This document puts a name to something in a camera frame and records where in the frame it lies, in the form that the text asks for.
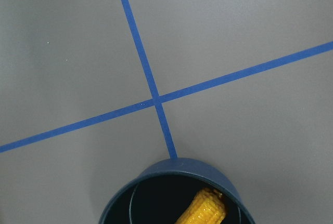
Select dark blue cooking pot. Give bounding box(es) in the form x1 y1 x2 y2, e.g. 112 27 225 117
99 158 255 223

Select yellow corn cob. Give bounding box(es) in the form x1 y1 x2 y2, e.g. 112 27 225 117
176 188 227 224

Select blue tape grid lines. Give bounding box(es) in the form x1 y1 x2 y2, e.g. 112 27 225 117
1 0 332 159

